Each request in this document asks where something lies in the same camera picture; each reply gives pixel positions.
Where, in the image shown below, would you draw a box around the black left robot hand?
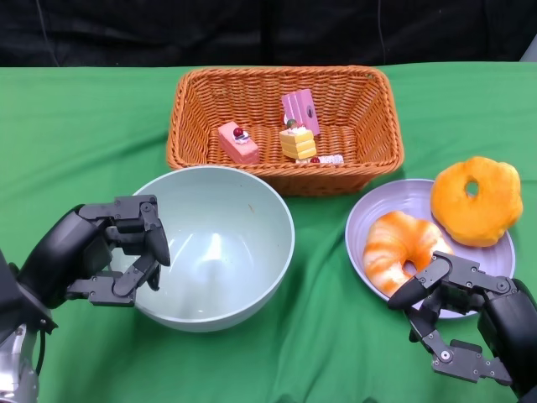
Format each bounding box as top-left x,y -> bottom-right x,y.
16,195 -> 172,311

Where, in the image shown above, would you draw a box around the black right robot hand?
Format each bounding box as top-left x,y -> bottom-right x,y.
388,250 -> 537,398

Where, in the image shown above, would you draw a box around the plain orange ring bread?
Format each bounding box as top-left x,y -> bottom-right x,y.
430,156 -> 524,249

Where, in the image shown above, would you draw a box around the striped orange white ring bread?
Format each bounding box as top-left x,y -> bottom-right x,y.
362,212 -> 455,294

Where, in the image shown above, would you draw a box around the pale grey-green bowl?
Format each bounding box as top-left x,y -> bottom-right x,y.
111,165 -> 295,333

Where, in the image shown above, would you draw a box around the salmon pink layered cake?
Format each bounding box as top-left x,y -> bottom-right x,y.
217,121 -> 261,165

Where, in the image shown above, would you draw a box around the chocolate layered cake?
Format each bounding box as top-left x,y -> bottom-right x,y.
293,154 -> 345,165

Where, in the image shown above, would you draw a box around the yellow layered cake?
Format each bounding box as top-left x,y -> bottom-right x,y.
279,119 -> 318,163

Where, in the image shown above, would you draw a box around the magenta pink layered cake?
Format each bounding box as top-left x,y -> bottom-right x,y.
280,88 -> 322,138

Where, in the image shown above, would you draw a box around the lavender round plate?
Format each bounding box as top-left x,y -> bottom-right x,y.
345,179 -> 516,320

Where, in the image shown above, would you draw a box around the orange wicker basket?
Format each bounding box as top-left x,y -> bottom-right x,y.
166,65 -> 404,197

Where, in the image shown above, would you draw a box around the green tablecloth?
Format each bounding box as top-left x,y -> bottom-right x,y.
0,62 -> 537,403

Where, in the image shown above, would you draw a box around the black backdrop curtain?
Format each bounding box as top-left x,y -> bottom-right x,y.
0,0 -> 537,69

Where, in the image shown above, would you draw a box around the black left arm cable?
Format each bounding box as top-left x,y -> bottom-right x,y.
35,325 -> 48,374

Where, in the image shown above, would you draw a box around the thin white hanging cable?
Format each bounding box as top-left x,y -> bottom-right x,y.
376,0 -> 388,65

